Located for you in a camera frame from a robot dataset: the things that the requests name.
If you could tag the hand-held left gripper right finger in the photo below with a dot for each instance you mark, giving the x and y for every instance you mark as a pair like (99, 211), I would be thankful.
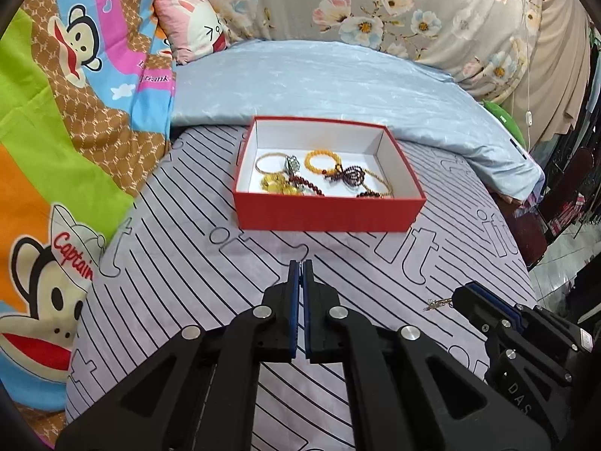
(307, 310)

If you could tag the silver earring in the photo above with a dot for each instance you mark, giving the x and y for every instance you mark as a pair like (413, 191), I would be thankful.
(439, 304)

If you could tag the grey striped blanket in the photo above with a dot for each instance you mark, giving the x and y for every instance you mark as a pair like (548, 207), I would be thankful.
(188, 253)

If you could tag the dark chair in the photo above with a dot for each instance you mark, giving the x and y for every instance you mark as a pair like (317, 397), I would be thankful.
(530, 239)

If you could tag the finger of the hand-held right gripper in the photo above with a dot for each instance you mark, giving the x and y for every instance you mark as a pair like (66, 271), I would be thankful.
(493, 295)
(479, 312)

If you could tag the pink cartoon pillow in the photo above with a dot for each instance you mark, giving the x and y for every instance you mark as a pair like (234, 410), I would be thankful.
(188, 28)

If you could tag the plaid cloth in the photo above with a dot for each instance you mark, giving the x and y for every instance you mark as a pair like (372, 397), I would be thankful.
(566, 213)

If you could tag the beige cloth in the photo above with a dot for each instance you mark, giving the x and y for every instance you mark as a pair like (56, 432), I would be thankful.
(558, 80)

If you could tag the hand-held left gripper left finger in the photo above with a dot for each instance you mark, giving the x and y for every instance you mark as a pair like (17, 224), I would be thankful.
(295, 310)

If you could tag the green object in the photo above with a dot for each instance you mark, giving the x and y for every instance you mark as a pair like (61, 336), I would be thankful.
(500, 112)

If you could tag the red cardboard box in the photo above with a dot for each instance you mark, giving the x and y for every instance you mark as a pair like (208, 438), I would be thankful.
(328, 213)

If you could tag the cartoon monkey blanket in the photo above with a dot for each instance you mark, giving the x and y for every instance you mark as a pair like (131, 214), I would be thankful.
(70, 103)

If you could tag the light blue sheet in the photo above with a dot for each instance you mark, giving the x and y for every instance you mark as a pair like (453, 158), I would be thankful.
(328, 84)

